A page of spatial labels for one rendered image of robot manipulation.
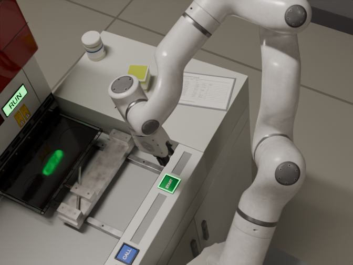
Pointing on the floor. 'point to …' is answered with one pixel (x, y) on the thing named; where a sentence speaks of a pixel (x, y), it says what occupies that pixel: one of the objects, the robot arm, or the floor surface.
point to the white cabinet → (215, 199)
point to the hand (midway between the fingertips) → (163, 158)
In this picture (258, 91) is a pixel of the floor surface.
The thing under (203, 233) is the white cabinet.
